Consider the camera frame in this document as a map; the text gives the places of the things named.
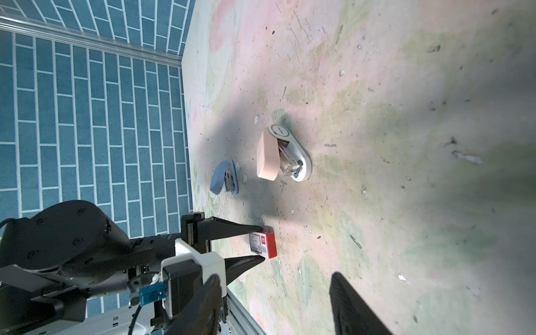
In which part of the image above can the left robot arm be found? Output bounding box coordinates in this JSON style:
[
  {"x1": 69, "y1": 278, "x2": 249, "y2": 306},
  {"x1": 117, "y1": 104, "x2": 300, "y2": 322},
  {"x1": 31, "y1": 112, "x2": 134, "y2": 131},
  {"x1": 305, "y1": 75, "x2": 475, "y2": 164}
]
[{"x1": 1, "y1": 200, "x2": 264, "y2": 334}]

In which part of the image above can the red staple box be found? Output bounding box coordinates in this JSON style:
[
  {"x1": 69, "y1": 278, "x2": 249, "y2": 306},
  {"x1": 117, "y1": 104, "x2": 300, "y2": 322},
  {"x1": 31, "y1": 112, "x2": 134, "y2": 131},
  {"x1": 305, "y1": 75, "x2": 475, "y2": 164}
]
[{"x1": 249, "y1": 231, "x2": 277, "y2": 259}]

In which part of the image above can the pink white mini stapler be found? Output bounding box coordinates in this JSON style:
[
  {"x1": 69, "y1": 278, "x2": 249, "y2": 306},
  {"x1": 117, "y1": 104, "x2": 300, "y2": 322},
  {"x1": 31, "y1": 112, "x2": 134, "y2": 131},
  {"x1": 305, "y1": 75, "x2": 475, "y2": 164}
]
[{"x1": 256, "y1": 124, "x2": 313, "y2": 182}]

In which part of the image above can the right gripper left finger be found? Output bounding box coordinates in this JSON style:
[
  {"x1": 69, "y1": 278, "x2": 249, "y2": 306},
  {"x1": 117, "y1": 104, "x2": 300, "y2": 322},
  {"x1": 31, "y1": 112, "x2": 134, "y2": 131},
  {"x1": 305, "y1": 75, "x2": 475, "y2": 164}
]
[{"x1": 165, "y1": 274, "x2": 221, "y2": 335}]

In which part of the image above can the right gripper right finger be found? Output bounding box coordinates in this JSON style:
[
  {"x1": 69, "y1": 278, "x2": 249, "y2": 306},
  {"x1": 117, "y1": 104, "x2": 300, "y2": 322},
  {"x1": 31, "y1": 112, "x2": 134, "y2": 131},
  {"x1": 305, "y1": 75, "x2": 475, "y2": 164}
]
[{"x1": 329, "y1": 272, "x2": 392, "y2": 335}]

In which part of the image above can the blue mini stapler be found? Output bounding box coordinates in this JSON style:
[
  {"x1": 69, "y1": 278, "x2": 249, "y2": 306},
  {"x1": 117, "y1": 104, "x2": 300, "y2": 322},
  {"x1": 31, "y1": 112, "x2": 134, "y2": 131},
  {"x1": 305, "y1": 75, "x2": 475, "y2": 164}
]
[{"x1": 209, "y1": 159, "x2": 239, "y2": 196}]

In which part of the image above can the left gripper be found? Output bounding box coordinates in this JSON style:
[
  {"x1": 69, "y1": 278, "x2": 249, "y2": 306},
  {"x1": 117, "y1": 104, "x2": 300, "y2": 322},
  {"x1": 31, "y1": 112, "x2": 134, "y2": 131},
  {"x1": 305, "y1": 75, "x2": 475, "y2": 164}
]
[{"x1": 161, "y1": 212, "x2": 265, "y2": 293}]

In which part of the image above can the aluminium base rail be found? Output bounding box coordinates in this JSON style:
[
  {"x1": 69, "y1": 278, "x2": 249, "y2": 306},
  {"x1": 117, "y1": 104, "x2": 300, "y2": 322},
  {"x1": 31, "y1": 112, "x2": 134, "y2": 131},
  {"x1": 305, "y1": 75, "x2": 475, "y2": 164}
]
[{"x1": 218, "y1": 290, "x2": 266, "y2": 335}]

